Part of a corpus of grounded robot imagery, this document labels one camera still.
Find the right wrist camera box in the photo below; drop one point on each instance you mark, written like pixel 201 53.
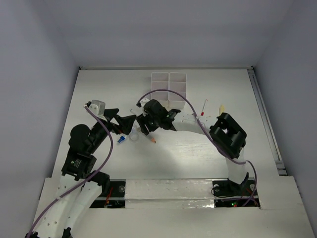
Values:
pixel 142 102

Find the white organizer right column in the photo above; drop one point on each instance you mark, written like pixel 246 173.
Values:
pixel 178 84

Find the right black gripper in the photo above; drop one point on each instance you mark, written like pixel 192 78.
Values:
pixel 142 119

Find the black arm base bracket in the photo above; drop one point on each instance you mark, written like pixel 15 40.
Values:
pixel 225 188

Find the blue capped clear bottle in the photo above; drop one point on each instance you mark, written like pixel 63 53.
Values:
pixel 121 139

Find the cream glue stick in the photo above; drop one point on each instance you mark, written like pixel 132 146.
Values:
pixel 221 109

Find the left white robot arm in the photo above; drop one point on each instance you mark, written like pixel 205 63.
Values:
pixel 80 184

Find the clear tape roll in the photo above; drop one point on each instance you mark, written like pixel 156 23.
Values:
pixel 134 137

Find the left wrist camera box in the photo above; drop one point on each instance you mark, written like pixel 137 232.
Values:
pixel 97 107

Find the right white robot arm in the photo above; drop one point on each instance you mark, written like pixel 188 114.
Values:
pixel 224 132

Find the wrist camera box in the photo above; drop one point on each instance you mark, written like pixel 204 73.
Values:
pixel 142 102
pixel 97 107

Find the red capped white marker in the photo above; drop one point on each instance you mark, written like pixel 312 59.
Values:
pixel 203 108

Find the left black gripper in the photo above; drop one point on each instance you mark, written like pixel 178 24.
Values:
pixel 125 122

